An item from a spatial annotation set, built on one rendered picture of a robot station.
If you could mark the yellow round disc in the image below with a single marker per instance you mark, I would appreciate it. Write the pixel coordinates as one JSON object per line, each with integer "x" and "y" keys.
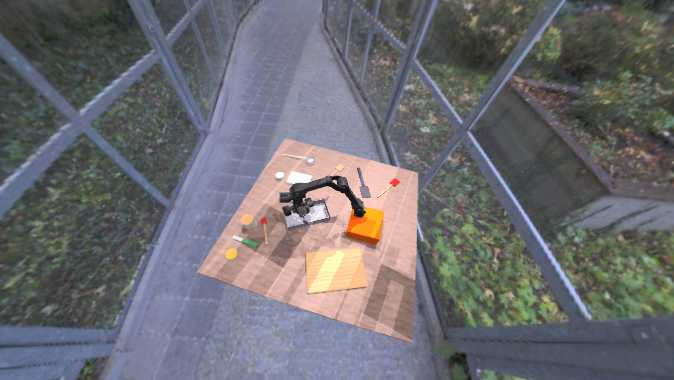
{"x": 231, "y": 254}

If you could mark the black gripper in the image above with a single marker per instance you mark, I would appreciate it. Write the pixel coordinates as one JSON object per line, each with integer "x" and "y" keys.
{"x": 287, "y": 210}

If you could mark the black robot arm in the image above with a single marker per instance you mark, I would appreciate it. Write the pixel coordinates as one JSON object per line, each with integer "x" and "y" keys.
{"x": 298, "y": 191}

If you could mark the white flat square block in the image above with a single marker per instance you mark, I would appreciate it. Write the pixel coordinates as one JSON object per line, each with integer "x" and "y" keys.
{"x": 296, "y": 177}

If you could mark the red spatula with wooden handle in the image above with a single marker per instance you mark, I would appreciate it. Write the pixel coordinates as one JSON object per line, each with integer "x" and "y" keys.
{"x": 394, "y": 183}

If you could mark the grey saucepan with long handle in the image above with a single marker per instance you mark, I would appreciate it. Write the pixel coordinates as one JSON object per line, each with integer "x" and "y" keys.
{"x": 310, "y": 159}

